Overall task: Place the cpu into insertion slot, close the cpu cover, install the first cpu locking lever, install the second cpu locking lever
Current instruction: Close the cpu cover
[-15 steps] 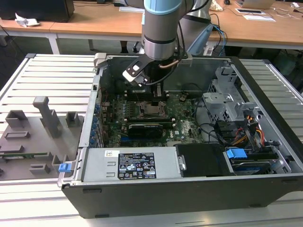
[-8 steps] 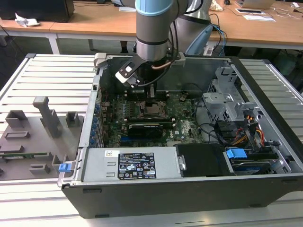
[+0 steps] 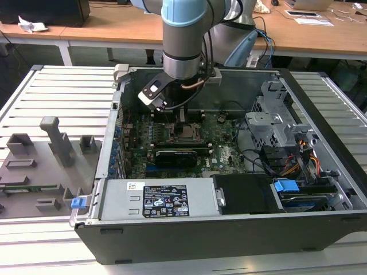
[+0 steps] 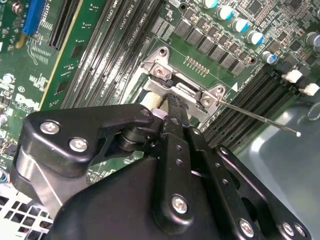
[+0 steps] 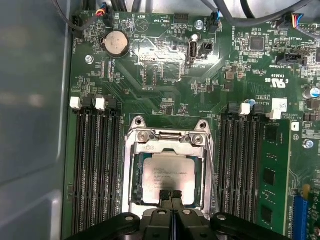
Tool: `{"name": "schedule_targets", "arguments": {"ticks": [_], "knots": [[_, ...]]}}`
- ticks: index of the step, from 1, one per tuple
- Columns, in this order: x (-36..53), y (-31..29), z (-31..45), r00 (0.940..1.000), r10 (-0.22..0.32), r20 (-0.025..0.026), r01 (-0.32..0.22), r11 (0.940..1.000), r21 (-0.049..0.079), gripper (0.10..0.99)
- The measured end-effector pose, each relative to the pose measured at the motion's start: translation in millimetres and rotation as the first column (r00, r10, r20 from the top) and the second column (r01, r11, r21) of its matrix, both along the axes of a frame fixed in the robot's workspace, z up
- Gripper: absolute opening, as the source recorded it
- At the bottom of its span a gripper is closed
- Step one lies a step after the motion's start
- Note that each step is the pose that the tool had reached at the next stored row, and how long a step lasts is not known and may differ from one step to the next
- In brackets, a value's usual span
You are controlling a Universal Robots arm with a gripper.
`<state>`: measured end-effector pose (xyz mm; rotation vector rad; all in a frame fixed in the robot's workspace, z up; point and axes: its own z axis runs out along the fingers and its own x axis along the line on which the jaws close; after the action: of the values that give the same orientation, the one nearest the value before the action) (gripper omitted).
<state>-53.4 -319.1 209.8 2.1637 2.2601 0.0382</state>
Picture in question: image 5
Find blue expansion slot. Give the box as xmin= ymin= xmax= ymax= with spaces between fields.
xmin=293 ymin=194 xmax=310 ymax=240

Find thick dark cable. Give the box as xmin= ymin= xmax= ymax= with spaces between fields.
xmin=199 ymin=0 xmax=320 ymax=28

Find round coin battery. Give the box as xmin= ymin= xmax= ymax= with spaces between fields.
xmin=101 ymin=30 xmax=130 ymax=59

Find round silver capacitor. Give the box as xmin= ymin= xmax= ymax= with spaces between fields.
xmin=303 ymin=86 xmax=320 ymax=100

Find coloured fan wire plug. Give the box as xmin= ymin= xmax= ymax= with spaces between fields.
xmin=209 ymin=11 xmax=223 ymax=33
xmin=96 ymin=2 xmax=113 ymax=28
xmin=283 ymin=13 xmax=305 ymax=29

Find silver CPU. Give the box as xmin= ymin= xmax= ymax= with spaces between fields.
xmin=139 ymin=153 xmax=200 ymax=207

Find black PC case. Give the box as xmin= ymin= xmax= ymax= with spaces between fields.
xmin=0 ymin=0 xmax=76 ymax=240

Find metal locking lever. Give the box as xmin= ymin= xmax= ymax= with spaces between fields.
xmin=205 ymin=137 xmax=220 ymax=213

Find metal CPU socket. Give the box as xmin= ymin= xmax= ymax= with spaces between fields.
xmin=121 ymin=115 xmax=221 ymax=218

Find metal USB port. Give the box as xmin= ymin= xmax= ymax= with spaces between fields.
xmin=187 ymin=34 xmax=201 ymax=65

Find metal socket cover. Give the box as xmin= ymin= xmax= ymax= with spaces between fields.
xmin=127 ymin=138 xmax=210 ymax=210

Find green motherboard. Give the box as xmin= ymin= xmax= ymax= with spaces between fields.
xmin=62 ymin=9 xmax=320 ymax=240

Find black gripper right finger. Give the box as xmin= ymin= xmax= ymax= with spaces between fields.
xmin=172 ymin=190 xmax=292 ymax=240

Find green RAM stick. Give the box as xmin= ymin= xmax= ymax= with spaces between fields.
xmin=258 ymin=119 xmax=293 ymax=240

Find square black chip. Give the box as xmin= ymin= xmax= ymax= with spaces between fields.
xmin=249 ymin=36 xmax=265 ymax=51

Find white label sticker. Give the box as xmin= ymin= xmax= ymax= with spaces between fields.
xmin=271 ymin=97 xmax=288 ymax=112

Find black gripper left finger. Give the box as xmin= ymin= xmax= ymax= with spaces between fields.
xmin=65 ymin=189 xmax=174 ymax=240

